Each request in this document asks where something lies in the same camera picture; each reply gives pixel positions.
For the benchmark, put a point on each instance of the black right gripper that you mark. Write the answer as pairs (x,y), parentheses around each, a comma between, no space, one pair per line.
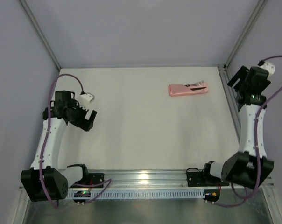
(237,78)

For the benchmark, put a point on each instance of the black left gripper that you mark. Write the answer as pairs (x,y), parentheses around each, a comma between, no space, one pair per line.
(84,120)

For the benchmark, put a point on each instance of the metal fork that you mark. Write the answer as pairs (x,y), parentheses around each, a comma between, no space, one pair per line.
(195,84)

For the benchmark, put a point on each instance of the pink satin napkin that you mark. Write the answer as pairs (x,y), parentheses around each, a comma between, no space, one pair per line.
(176,90)

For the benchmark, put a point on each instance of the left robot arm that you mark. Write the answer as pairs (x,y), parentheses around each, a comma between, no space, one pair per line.
(47,152)

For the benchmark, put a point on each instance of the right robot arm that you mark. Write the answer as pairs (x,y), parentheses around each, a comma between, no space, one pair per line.
(249,166)

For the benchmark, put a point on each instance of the left controller board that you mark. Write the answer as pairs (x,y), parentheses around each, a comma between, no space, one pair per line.
(81,196)

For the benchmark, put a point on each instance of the controller board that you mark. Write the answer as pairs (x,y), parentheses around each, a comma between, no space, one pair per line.
(211,195)
(81,196)

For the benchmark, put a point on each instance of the right controller board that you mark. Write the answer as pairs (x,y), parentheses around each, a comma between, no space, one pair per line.
(211,195)

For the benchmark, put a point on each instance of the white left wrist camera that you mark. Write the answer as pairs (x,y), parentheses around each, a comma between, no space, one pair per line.
(86,98)

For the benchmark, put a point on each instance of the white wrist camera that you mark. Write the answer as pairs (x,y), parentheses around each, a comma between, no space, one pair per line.
(266,65)
(86,98)

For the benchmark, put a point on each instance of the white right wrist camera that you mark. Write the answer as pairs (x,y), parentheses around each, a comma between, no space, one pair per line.
(266,65)

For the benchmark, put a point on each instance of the aluminium right side rail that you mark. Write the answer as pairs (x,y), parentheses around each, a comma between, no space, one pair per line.
(230,97)

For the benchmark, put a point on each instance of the aluminium rail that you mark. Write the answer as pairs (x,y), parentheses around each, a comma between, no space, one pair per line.
(230,97)
(143,178)

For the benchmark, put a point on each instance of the right frame post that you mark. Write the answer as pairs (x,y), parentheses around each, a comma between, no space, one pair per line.
(256,12)

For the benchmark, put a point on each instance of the frame post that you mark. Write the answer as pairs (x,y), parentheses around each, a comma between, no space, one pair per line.
(256,12)
(41,36)

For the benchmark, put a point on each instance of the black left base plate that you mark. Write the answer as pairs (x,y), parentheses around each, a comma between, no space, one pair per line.
(92,180)

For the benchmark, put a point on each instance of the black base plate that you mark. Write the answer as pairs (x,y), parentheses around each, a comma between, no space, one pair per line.
(92,180)
(197,178)

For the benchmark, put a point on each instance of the aluminium front rail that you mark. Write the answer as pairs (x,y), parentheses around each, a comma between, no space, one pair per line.
(143,178)

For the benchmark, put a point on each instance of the slotted cable duct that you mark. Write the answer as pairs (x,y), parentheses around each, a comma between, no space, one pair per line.
(144,194)

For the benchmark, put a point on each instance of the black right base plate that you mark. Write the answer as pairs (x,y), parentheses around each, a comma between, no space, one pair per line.
(197,178)

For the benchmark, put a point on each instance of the left frame post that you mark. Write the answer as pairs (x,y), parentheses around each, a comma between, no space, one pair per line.
(41,36)

